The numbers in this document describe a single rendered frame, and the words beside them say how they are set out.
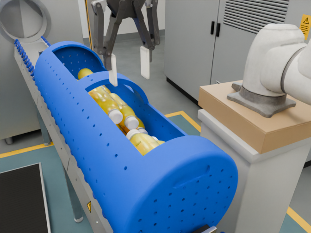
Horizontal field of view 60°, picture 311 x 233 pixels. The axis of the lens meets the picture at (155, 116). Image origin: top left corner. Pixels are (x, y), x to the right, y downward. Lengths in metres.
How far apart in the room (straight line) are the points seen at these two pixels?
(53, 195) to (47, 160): 0.45
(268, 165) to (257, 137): 0.16
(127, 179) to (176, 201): 0.10
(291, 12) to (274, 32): 1.18
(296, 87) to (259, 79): 0.13
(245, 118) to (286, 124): 0.13
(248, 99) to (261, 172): 0.26
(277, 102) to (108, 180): 0.65
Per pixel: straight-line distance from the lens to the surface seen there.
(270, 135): 0.90
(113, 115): 0.77
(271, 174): 1.08
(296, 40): 0.94
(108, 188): 0.54
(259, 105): 0.98
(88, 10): 1.83
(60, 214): 2.08
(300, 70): 0.86
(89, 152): 0.63
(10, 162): 2.67
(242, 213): 1.14
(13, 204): 2.06
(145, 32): 0.60
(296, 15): 2.08
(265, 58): 0.92
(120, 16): 0.56
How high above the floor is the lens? 1.54
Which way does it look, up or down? 31 degrees down
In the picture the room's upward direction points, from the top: straight up
